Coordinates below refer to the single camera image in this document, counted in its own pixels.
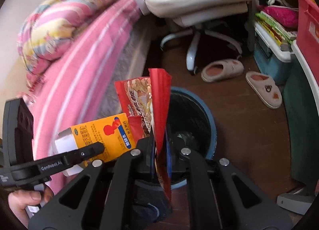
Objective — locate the blue storage box white lid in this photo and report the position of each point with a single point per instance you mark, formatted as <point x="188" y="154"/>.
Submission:
<point x="270" y="59"/>

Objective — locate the red snack wrapper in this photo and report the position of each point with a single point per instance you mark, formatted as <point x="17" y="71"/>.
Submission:
<point x="145" y="101"/>

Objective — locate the magenta cushion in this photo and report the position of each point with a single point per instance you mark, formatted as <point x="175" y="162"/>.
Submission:
<point x="287" y="17"/>

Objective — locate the orange medicine box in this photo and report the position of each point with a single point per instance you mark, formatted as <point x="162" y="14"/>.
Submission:
<point x="113" y="132"/>

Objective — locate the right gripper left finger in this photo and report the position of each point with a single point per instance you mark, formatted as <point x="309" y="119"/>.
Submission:
<point x="100" y="197"/>

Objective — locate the beige slipper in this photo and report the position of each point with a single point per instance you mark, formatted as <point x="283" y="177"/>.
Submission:
<point x="222" y="70"/>
<point x="264" y="86"/>

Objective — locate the pink striped bed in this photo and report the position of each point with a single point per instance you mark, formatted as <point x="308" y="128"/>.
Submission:
<point x="79" y="87"/>

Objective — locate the right beige slipper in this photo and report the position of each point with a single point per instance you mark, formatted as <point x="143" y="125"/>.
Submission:
<point x="264" y="86"/>

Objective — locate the blue round trash bin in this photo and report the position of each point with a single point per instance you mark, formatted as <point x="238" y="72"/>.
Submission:
<point x="191" y="120"/>

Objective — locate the stack of green books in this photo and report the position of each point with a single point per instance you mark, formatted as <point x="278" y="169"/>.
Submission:
<point x="275" y="29"/>

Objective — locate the white office chair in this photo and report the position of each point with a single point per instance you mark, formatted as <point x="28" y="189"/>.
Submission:
<point x="191" y="14"/>

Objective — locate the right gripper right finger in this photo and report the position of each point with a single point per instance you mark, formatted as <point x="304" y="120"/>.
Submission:
<point x="220" y="196"/>

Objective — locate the colourful folded quilt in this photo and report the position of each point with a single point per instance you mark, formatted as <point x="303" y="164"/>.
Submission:
<point x="50" y="30"/>

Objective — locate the left beige slipper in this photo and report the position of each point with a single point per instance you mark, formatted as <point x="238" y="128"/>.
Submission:
<point x="222" y="70"/>

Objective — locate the red plastic crate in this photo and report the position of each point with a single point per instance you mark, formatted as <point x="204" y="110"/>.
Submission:
<point x="307" y="34"/>

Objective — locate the person's left hand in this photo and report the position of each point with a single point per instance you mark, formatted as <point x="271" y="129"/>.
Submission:
<point x="19" y="200"/>

